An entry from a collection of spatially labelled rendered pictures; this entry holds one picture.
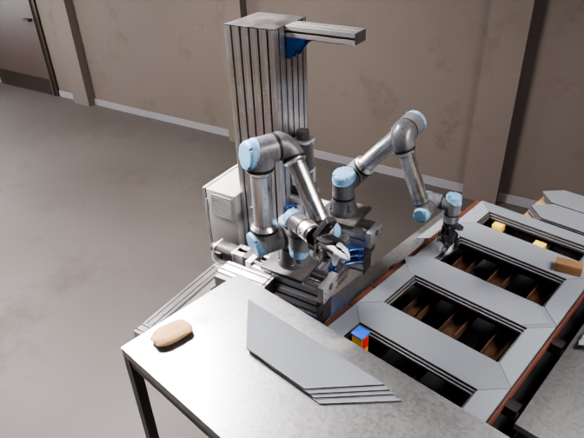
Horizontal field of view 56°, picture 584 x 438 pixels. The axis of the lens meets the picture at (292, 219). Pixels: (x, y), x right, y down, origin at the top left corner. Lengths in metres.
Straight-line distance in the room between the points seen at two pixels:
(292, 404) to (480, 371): 0.82
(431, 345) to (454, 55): 3.01
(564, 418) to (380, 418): 0.83
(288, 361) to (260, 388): 0.14
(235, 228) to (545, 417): 1.59
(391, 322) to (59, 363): 2.19
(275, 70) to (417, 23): 2.78
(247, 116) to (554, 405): 1.73
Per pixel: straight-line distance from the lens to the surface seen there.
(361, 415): 1.89
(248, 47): 2.34
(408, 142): 2.52
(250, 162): 2.08
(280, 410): 1.90
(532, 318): 2.65
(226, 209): 2.72
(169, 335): 2.14
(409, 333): 2.44
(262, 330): 2.12
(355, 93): 5.33
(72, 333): 3.99
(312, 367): 1.98
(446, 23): 4.85
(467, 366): 2.36
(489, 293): 2.73
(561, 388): 2.55
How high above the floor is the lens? 2.54
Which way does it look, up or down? 32 degrees down
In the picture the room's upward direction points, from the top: 2 degrees counter-clockwise
